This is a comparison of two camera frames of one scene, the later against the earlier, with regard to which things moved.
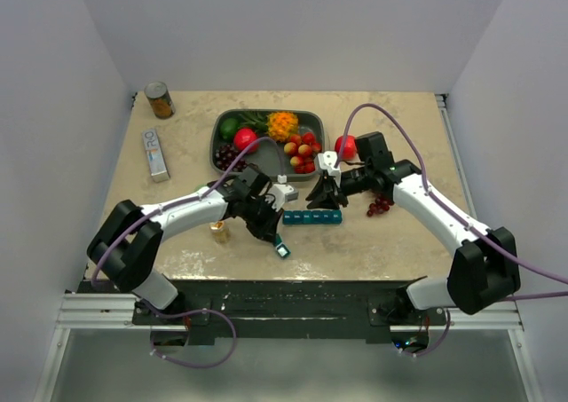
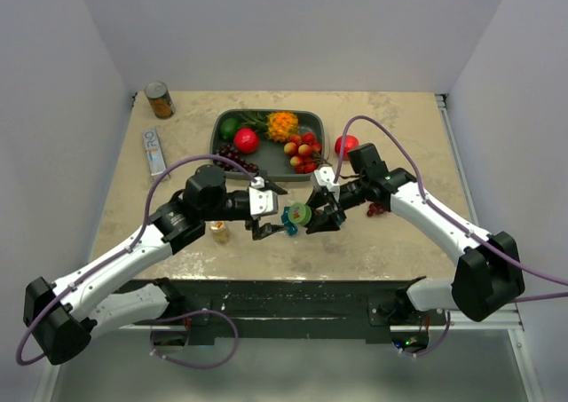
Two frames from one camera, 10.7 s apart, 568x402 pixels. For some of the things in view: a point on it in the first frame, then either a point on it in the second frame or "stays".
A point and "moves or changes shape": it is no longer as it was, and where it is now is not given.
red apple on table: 350,148 stays
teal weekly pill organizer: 316,216 moves or changes shape
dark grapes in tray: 224,155 stays
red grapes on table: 379,206 stays
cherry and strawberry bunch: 303,150 stays
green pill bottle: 200,186 moves or changes shape
